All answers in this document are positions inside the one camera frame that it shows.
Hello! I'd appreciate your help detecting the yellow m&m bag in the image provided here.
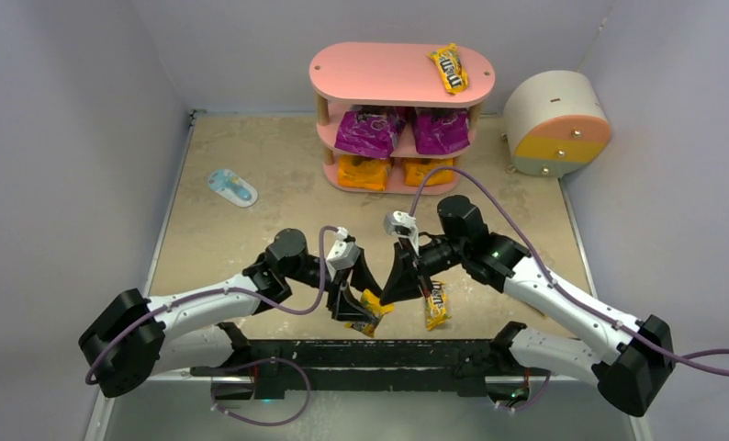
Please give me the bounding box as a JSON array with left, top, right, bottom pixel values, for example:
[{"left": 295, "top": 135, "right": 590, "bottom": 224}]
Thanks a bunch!
[
  {"left": 428, "top": 43, "right": 469, "bottom": 95},
  {"left": 345, "top": 289, "right": 395, "bottom": 338}
]

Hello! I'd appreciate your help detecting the yellow m&m bag vertical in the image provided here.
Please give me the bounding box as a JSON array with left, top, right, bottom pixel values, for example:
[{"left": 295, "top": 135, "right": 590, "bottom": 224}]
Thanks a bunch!
[{"left": 424, "top": 280, "right": 451, "bottom": 331}]

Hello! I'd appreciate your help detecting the large orange gummy candy bag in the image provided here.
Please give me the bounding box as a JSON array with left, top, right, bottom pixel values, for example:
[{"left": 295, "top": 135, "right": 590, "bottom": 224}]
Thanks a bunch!
[{"left": 337, "top": 155, "right": 392, "bottom": 191}]

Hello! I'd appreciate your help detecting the purple grape candy bag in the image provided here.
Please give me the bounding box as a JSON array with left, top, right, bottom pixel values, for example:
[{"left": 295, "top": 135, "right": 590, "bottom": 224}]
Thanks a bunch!
[
  {"left": 333, "top": 105, "right": 408, "bottom": 159},
  {"left": 411, "top": 107, "right": 470, "bottom": 155}
]

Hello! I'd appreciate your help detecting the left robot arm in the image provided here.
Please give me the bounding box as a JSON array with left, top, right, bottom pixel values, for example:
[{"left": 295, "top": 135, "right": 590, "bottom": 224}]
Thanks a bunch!
[{"left": 78, "top": 226, "right": 382, "bottom": 398}]

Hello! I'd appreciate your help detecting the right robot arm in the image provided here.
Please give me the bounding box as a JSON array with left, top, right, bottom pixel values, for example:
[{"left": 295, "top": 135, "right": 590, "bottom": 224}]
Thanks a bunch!
[{"left": 379, "top": 196, "right": 675, "bottom": 417}]

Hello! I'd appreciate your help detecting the pink three-tier shelf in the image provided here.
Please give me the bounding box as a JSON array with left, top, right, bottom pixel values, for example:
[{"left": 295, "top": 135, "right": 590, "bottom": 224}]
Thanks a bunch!
[{"left": 308, "top": 41, "right": 496, "bottom": 192}]

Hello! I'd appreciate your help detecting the blue white blister pack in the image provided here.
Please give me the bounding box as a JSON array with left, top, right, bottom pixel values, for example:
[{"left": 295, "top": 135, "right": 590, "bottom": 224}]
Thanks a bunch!
[{"left": 207, "top": 169, "right": 258, "bottom": 208}]

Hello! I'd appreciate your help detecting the round cream drawer cabinet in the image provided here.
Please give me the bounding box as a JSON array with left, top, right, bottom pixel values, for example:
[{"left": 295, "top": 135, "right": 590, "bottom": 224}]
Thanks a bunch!
[{"left": 503, "top": 70, "right": 612, "bottom": 177}]

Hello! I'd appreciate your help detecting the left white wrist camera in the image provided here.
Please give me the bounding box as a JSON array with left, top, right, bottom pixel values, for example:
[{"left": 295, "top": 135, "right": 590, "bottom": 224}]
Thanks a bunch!
[{"left": 325, "top": 227, "right": 361, "bottom": 277}]

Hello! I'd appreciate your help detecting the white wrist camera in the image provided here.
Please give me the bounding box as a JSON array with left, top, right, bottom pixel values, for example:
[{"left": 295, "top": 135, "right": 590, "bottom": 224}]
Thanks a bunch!
[
  {"left": 384, "top": 211, "right": 419, "bottom": 252},
  {"left": 325, "top": 227, "right": 361, "bottom": 277}
]

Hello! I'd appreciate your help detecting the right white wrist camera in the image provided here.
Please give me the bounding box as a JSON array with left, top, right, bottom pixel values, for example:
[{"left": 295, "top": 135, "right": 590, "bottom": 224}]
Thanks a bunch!
[{"left": 384, "top": 211, "right": 419, "bottom": 252}]

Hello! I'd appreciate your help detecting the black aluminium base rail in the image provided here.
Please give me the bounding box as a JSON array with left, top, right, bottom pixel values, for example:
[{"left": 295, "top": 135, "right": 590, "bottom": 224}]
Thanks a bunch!
[{"left": 101, "top": 338, "right": 585, "bottom": 403}]

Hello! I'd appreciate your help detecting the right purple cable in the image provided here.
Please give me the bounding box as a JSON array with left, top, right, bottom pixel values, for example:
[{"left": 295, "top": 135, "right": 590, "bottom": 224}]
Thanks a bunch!
[{"left": 408, "top": 165, "right": 729, "bottom": 415}]

